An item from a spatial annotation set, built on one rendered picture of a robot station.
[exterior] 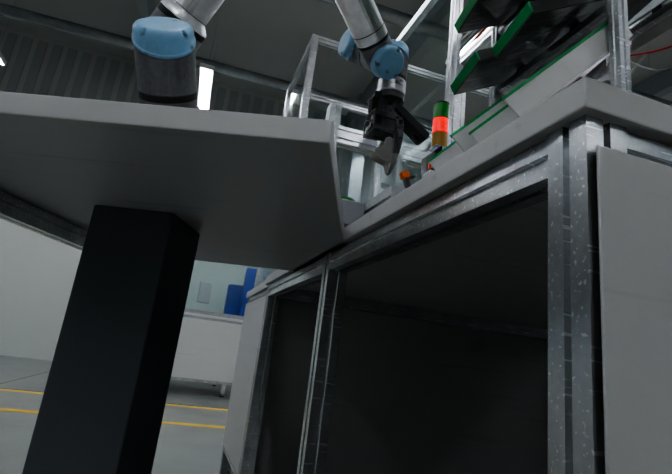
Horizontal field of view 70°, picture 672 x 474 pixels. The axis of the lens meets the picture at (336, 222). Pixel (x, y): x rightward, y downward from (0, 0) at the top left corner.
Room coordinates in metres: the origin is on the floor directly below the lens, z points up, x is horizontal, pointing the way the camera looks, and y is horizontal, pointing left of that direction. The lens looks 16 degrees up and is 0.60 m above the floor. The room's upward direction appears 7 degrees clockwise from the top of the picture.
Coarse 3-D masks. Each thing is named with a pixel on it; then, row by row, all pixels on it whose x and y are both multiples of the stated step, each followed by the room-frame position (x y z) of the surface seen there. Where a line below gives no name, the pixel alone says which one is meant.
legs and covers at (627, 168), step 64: (576, 128) 0.38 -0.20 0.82; (448, 192) 0.58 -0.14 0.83; (512, 192) 0.46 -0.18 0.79; (576, 192) 0.38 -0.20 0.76; (640, 192) 0.37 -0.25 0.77; (384, 256) 0.84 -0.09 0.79; (576, 256) 0.38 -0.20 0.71; (640, 256) 0.37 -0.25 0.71; (320, 320) 1.07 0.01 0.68; (384, 320) 1.93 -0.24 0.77; (448, 320) 1.96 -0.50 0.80; (576, 320) 0.38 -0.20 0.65; (640, 320) 0.37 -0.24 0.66; (256, 384) 1.74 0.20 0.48; (320, 384) 1.06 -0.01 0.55; (384, 384) 1.93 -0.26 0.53; (448, 384) 2.01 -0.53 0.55; (512, 384) 2.10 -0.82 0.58; (576, 384) 0.38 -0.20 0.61; (640, 384) 0.37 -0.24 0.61; (256, 448) 1.75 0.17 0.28; (320, 448) 1.06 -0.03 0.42; (384, 448) 1.94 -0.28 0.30; (448, 448) 2.02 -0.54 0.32; (512, 448) 2.10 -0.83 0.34; (576, 448) 0.38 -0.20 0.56; (640, 448) 0.37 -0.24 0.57
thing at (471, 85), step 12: (564, 48) 0.85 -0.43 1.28; (468, 60) 0.84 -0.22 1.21; (480, 60) 0.81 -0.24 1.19; (492, 60) 0.81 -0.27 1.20; (504, 60) 0.83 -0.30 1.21; (516, 60) 0.85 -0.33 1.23; (528, 60) 0.86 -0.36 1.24; (552, 60) 0.89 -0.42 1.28; (468, 72) 0.85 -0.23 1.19; (480, 72) 0.85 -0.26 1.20; (492, 72) 0.87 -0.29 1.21; (504, 72) 0.89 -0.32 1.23; (456, 84) 0.91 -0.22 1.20; (468, 84) 0.90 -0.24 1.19; (480, 84) 0.92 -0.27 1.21; (492, 84) 0.93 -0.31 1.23
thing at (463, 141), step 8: (496, 104) 0.81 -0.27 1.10; (504, 104) 0.81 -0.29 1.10; (488, 112) 0.80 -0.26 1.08; (472, 120) 0.80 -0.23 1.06; (480, 120) 0.80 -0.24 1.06; (464, 128) 0.80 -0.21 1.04; (472, 128) 0.80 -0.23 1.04; (456, 136) 0.80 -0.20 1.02; (464, 136) 0.80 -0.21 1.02; (456, 144) 0.93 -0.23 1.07; (464, 144) 0.80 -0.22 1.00; (472, 144) 0.80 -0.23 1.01; (440, 152) 0.92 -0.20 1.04; (448, 152) 0.93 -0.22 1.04; (456, 152) 0.93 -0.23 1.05; (432, 160) 0.92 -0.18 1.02; (440, 160) 0.92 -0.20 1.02; (448, 160) 0.93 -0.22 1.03
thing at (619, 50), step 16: (608, 0) 0.66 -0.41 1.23; (624, 0) 0.65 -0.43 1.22; (608, 16) 0.66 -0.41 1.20; (624, 16) 0.65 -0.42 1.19; (496, 32) 0.95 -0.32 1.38; (624, 32) 0.65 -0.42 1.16; (624, 48) 0.65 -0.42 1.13; (624, 64) 0.65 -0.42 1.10; (624, 80) 0.64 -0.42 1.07; (496, 96) 0.96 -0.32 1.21
